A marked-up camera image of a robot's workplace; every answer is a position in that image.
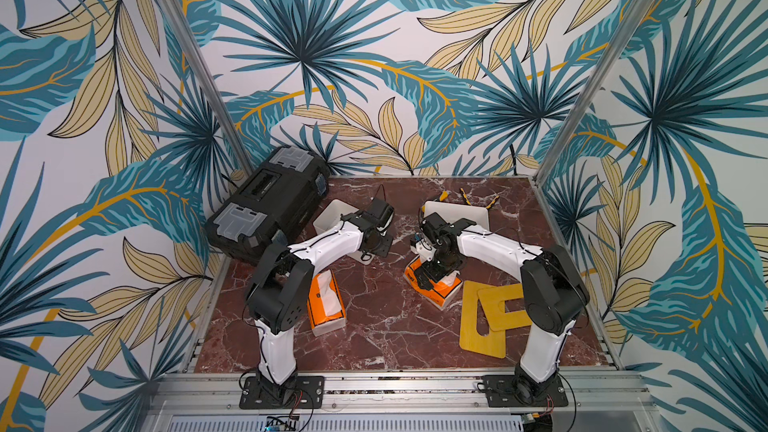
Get yellow black handled pliers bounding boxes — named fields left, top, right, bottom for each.
left=484, top=195, right=500, bottom=210

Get yellow wooden box lid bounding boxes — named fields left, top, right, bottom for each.
left=459, top=281, right=507, bottom=359

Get white slotted cable duct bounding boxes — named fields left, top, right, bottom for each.
left=166, top=414, right=524, bottom=432

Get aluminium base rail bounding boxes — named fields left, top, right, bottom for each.
left=148, top=367, right=656, bottom=419

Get black plastic toolbox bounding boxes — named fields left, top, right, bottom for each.
left=204, top=146, right=330, bottom=265

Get aluminium corner post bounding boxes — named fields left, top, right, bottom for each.
left=532, top=0, right=654, bottom=188
left=157, top=0, right=254, bottom=175

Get left aluminium corner post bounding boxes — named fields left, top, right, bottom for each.
left=157, top=0, right=254, bottom=175

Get white plastic tissue box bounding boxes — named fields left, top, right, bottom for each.
left=313, top=199, right=358, bottom=235

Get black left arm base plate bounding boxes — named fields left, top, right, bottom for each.
left=238, top=374, right=325, bottom=410

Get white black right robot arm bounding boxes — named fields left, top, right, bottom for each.
left=405, top=213, right=590, bottom=407

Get right aluminium corner post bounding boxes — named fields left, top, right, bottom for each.
left=532, top=0, right=654, bottom=188

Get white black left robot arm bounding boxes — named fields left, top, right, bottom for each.
left=245, top=198, right=394, bottom=398

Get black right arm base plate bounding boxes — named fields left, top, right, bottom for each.
left=476, top=374, right=569, bottom=409

